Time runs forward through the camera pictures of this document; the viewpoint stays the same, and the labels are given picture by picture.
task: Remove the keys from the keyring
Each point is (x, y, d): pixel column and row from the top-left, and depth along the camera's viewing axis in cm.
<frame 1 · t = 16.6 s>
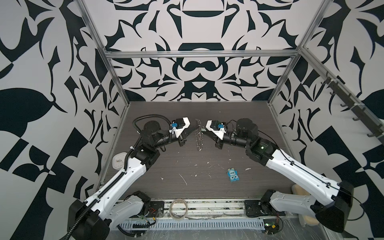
left hand: (197, 121, 63), fingers closed
right hand: (204, 129, 65), fingers closed
blue owl keychain: (232, 174, 86), on the table

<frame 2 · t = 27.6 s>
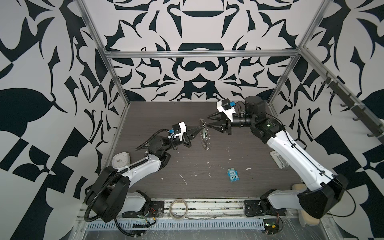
left hand: (203, 122, 62), fingers closed
right hand: (209, 119, 63), fingers open
the named things where they were.

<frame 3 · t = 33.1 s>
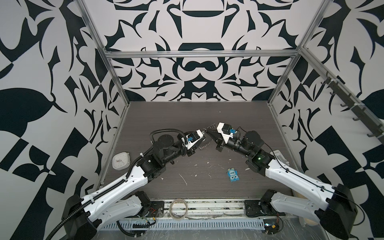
left hand: (201, 129, 65), fingers open
right hand: (208, 129, 65), fingers closed
the named things where they were.

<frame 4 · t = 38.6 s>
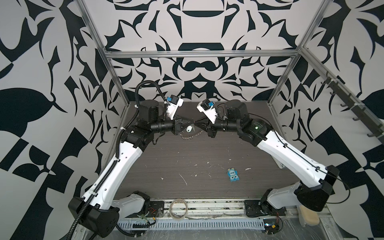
left hand: (194, 118, 63), fingers closed
right hand: (196, 121, 64), fingers closed
the named things where they were.

